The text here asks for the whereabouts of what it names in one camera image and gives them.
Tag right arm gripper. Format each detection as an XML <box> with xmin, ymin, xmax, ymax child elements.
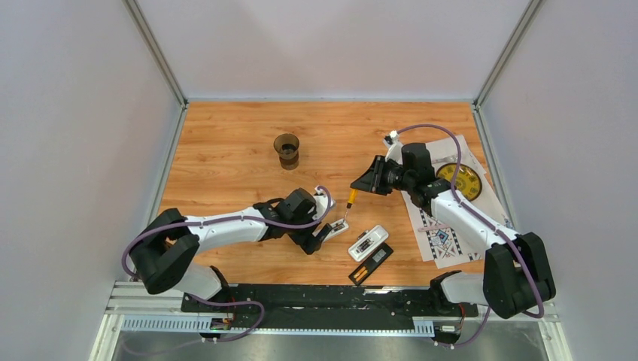
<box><xmin>351</xmin><ymin>156</ymin><xmax>414</xmax><ymax>196</ymax></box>

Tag yellow handled screwdriver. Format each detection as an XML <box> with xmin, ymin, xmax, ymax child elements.
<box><xmin>343</xmin><ymin>189</ymin><xmax>358</xmax><ymax>220</ymax></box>

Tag small white remote control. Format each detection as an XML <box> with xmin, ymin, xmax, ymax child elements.
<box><xmin>323</xmin><ymin>218</ymin><xmax>349</xmax><ymax>242</ymax></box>

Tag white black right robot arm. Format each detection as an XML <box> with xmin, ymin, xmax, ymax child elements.
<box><xmin>350</xmin><ymin>143</ymin><xmax>557</xmax><ymax>319</ymax></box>

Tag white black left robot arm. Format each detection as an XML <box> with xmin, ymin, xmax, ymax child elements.
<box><xmin>121</xmin><ymin>186</ymin><xmax>349</xmax><ymax>312</ymax></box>

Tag brown translucent plastic cup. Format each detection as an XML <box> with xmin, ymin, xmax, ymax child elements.
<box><xmin>273</xmin><ymin>133</ymin><xmax>300</xmax><ymax>170</ymax></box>

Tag metal fork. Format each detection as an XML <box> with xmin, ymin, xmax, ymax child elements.
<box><xmin>432</xmin><ymin>156</ymin><xmax>457</xmax><ymax>164</ymax></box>

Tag patterned white cloth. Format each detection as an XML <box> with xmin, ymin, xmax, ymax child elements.
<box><xmin>402</xmin><ymin>135</ymin><xmax>514</xmax><ymax>268</ymax></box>

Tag yellow patterned plate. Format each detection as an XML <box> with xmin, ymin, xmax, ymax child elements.
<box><xmin>436</xmin><ymin>162</ymin><xmax>483</xmax><ymax>202</ymax></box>

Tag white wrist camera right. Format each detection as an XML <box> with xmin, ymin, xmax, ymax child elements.
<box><xmin>383</xmin><ymin>130</ymin><xmax>403</xmax><ymax>164</ymax></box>

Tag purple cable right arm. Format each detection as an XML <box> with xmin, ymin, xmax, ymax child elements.
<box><xmin>396</xmin><ymin>123</ymin><xmax>545</xmax><ymax>348</ymax></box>

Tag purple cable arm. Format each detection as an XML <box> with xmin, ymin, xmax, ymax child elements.
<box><xmin>396</xmin><ymin>123</ymin><xmax>545</xmax><ymax>348</ymax></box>
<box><xmin>120</xmin><ymin>185</ymin><xmax>334</xmax><ymax>344</ymax></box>

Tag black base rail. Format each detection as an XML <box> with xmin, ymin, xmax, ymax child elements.
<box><xmin>181</xmin><ymin>284</ymin><xmax>479</xmax><ymax>330</ymax></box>

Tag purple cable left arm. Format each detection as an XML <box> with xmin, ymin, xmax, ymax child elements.
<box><xmin>120</xmin><ymin>185</ymin><xmax>334</xmax><ymax>344</ymax></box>

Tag aluminium frame rail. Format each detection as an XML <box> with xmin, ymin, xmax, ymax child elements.
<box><xmin>102</xmin><ymin>281</ymin><xmax>559</xmax><ymax>337</ymax></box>

